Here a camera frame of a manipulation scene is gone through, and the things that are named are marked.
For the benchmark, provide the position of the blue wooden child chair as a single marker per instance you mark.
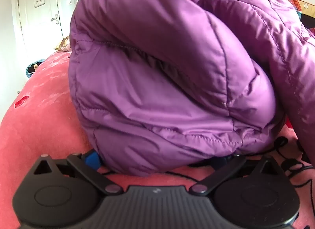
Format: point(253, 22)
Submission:
point(33, 67)

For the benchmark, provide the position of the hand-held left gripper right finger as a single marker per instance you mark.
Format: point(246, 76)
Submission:
point(228, 169)

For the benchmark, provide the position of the white panel door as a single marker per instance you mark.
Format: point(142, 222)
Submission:
point(37, 29)

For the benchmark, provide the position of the pink heart print bed blanket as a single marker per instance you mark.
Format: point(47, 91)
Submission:
point(44, 120)

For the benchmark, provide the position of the purple puffer jacket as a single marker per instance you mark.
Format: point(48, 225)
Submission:
point(160, 83)

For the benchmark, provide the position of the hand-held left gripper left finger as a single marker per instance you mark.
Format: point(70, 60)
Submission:
point(92, 160)

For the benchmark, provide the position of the yellow padded headboard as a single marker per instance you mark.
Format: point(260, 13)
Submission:
point(307, 9)

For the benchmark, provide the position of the gold printed pillow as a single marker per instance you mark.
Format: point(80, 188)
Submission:
point(64, 44)

